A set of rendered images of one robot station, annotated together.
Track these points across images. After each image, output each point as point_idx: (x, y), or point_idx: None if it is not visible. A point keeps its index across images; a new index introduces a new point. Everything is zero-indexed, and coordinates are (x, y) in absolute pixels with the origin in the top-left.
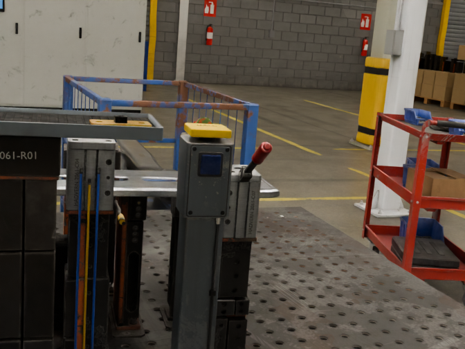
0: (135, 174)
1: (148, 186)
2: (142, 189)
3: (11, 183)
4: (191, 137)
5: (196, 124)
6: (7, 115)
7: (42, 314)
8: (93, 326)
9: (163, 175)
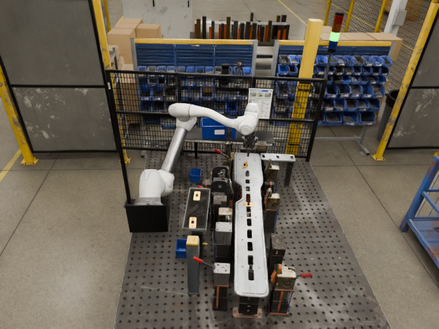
0: (256, 254)
1: (239, 254)
2: (234, 252)
3: None
4: None
5: (196, 237)
6: (202, 205)
7: None
8: (213, 262)
9: (256, 262)
